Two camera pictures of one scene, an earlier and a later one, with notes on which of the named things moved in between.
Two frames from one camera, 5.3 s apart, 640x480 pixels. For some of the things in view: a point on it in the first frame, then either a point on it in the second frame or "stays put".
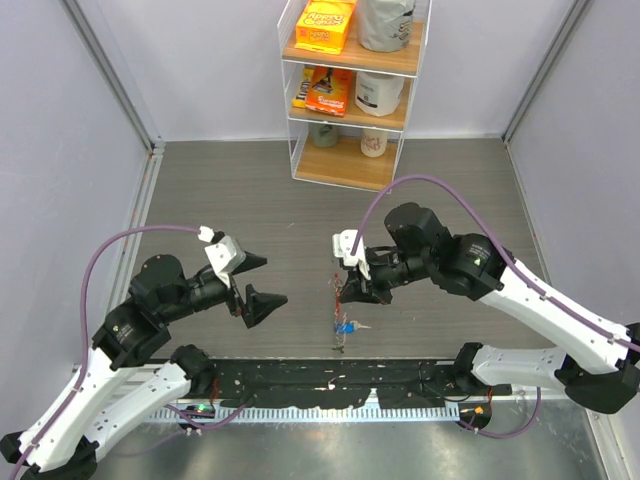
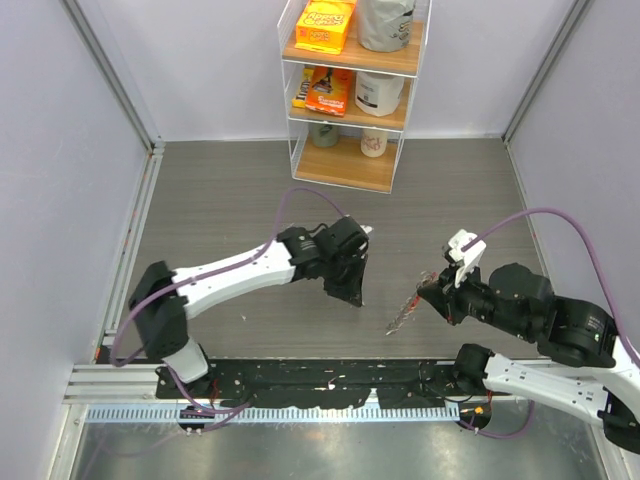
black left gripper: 258,304 -> 351,293
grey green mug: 324,135 stays put
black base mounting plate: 304,383 stays put
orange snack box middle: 328,90 stays put
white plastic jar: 377,93 stays put
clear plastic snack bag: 340,315 -> 411,302
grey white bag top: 384,25 stays put
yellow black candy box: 304,89 stays put
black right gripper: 357,289 -> 443,296
